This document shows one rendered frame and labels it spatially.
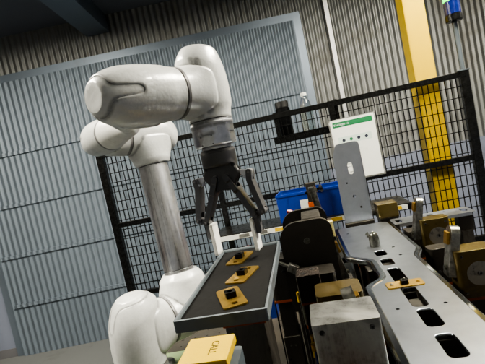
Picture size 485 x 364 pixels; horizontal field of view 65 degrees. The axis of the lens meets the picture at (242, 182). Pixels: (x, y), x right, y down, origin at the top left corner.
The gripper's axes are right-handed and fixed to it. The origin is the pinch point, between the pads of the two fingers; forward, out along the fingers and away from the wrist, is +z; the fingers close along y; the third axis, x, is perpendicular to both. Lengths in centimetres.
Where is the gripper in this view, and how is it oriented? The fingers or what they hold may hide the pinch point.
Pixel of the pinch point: (236, 240)
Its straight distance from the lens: 82.6
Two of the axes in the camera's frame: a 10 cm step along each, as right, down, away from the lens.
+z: 2.1, 9.8, 0.7
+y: 9.2, -1.7, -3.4
